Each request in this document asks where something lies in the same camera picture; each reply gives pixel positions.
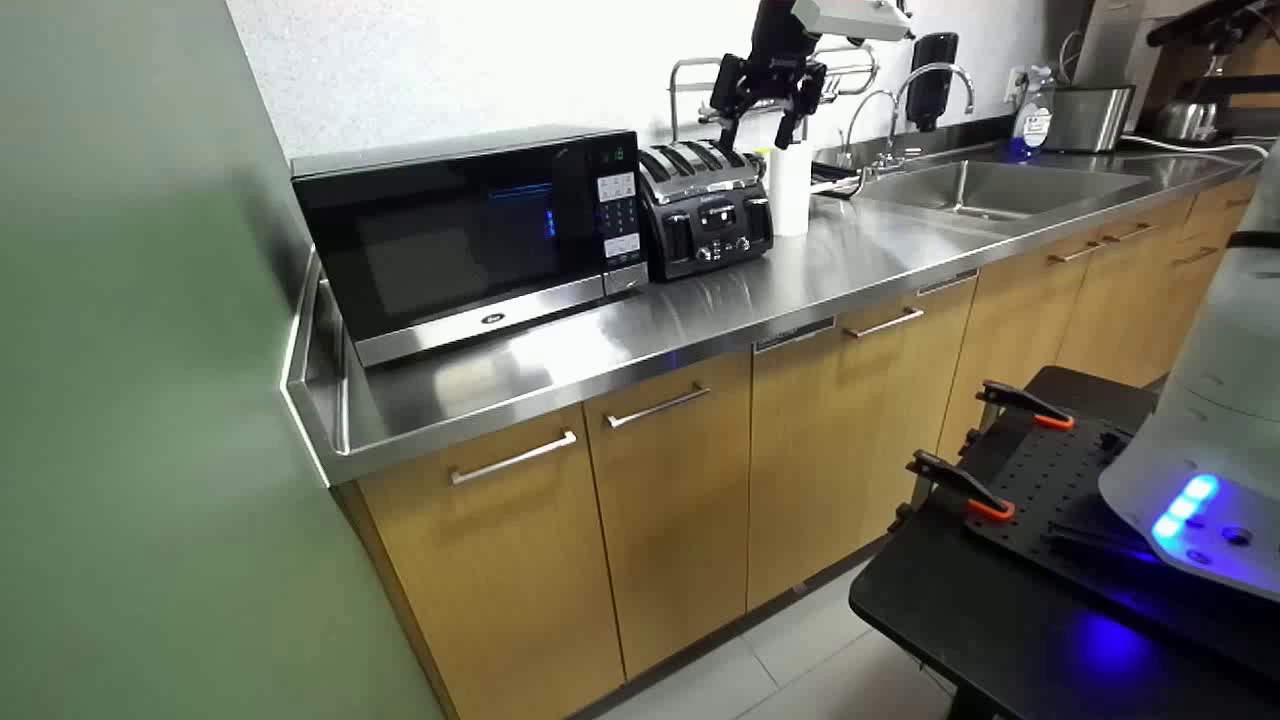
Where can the white blue bottle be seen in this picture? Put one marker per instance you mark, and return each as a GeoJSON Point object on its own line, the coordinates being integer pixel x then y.
{"type": "Point", "coordinates": [1028, 128]}

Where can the chrome sink faucet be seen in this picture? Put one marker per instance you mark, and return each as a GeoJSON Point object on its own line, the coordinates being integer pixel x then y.
{"type": "Point", "coordinates": [896, 102]}

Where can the stainless steel sink basin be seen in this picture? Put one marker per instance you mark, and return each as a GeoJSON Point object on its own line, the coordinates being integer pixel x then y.
{"type": "Point", "coordinates": [994, 187]}

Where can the steel kettle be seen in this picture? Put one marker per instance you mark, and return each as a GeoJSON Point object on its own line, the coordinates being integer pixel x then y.
{"type": "Point", "coordinates": [1186, 123]}

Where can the black robot cart table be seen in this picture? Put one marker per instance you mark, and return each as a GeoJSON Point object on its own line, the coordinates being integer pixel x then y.
{"type": "Point", "coordinates": [987, 626]}

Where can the stainless steel container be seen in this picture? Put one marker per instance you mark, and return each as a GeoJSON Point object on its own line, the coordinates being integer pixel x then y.
{"type": "Point", "coordinates": [1084, 123]}

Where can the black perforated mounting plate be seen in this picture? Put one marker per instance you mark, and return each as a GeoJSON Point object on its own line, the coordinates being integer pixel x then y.
{"type": "Point", "coordinates": [1053, 495]}

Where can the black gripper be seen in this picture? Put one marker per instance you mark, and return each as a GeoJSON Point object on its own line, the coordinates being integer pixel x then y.
{"type": "Point", "coordinates": [780, 60]}

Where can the wooden cabinet door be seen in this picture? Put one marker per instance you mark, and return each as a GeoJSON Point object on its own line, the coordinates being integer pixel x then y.
{"type": "Point", "coordinates": [841, 454]}
{"type": "Point", "coordinates": [1126, 300]}
{"type": "Point", "coordinates": [1014, 326]}
{"type": "Point", "coordinates": [502, 585]}
{"type": "Point", "coordinates": [1206, 233]}
{"type": "Point", "coordinates": [674, 533]}

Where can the black chrome four-slot toaster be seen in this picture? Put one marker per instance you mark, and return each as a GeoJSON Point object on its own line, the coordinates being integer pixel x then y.
{"type": "Point", "coordinates": [703, 214]}

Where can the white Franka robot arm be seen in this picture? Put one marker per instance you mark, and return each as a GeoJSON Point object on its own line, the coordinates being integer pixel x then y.
{"type": "Point", "coordinates": [1206, 386]}

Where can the black microwave oven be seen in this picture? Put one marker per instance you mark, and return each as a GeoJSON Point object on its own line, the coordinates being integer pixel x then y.
{"type": "Point", "coordinates": [462, 240]}

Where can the black orange spring clamp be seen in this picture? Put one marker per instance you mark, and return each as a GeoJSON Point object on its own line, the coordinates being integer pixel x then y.
{"type": "Point", "coordinates": [961, 486]}
{"type": "Point", "coordinates": [1022, 407]}

